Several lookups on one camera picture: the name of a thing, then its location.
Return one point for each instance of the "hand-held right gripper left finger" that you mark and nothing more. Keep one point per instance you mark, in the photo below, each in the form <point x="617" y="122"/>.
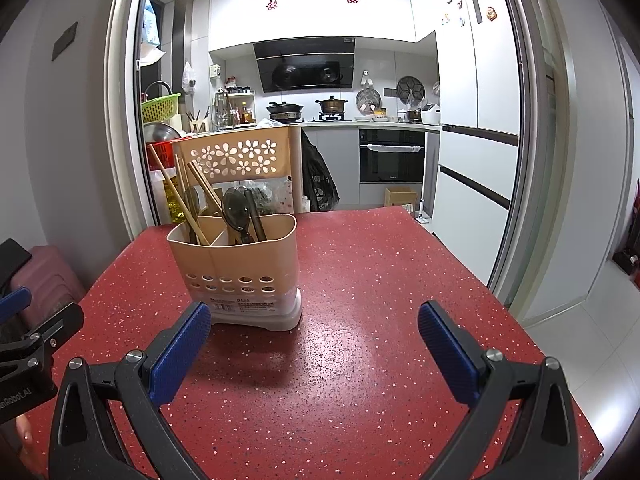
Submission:
<point x="180" y="355"/>

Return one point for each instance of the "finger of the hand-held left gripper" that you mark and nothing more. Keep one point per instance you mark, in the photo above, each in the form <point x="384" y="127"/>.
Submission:
<point x="60" y="325"/>
<point x="12" y="305"/>

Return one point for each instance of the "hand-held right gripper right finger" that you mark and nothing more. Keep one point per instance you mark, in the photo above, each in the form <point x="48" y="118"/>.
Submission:
<point x="450" y="355"/>

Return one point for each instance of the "beige plastic utensil holder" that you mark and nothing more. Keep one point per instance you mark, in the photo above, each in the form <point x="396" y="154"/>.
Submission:
<point x="250" y="260"/>

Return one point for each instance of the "person's left hand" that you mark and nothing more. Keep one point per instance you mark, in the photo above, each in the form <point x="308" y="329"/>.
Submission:
<point x="24" y="435"/>

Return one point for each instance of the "black chair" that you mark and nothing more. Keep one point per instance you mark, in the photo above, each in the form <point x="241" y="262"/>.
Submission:
<point x="12" y="260"/>

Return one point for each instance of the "yellow oil bottle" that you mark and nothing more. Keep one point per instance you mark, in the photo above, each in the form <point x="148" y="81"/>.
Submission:
<point x="170" y="200"/>

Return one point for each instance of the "white floor sweeper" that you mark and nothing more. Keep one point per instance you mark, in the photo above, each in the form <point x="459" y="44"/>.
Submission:
<point x="422" y="200"/>

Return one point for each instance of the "cardboard box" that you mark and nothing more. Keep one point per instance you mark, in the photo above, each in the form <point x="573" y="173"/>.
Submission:
<point x="400" y="199"/>

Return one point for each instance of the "white refrigerator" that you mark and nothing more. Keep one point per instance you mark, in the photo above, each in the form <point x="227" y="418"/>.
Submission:
<point x="475" y="160"/>

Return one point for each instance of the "red plastic basket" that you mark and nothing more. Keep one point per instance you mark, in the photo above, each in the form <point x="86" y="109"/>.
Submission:
<point x="167" y="152"/>

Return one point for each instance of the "black built-in oven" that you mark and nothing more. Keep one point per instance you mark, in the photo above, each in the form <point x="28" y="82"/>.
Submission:
<point x="392" y="160"/>

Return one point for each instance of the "steel mixing bowl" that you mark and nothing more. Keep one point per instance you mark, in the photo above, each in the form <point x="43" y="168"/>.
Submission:
<point x="161" y="132"/>

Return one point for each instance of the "black hanging bag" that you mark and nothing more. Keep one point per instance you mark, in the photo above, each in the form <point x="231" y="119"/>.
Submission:
<point x="320" y="180"/>

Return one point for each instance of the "green plastic basket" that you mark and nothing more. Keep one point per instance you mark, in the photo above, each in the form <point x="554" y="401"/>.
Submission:
<point x="160" y="107"/>

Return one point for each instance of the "white rice cooker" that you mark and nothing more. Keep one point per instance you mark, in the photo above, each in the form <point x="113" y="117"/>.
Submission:
<point x="431" y="115"/>

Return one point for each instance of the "white spice rack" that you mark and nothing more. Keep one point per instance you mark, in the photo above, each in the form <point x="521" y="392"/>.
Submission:
<point x="235" y="110"/>

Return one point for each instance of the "black wok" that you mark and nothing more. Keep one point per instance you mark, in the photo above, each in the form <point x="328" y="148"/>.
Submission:
<point x="284" y="108"/>

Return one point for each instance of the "round metal strainer plate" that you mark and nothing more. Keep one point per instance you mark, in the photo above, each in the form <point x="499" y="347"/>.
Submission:
<point x="368" y="100"/>

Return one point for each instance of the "grey round steamer rack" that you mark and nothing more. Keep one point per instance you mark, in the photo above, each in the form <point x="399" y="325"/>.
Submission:
<point x="411" y="89"/>

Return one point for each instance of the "white hanging plastic bag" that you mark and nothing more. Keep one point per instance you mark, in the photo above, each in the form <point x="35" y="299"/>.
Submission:
<point x="188" y="80"/>

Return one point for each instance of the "brown cooking pot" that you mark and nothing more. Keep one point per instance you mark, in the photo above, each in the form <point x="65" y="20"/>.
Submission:
<point x="332" y="106"/>

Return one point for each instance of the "black range hood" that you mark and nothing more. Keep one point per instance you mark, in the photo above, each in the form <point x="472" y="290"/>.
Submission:
<point x="305" y="65"/>

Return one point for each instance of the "dark items by wall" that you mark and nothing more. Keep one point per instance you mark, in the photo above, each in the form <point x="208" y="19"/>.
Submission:
<point x="629" y="260"/>

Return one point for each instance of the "dark wall switch panel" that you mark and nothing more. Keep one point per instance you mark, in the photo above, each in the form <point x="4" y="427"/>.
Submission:
<point x="65" y="39"/>

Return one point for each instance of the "white wall outlet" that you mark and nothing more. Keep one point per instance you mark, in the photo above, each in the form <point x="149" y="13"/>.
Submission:
<point x="215" y="70"/>

